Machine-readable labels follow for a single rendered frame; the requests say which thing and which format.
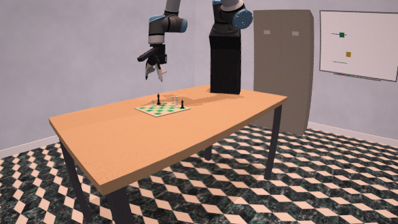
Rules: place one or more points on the green and cream chessboard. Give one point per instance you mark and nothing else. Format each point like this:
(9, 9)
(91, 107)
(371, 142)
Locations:
(161, 110)

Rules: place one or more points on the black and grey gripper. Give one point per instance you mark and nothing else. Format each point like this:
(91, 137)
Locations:
(156, 59)

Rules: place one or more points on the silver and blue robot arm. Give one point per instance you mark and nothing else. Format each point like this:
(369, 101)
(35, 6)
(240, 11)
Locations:
(235, 17)

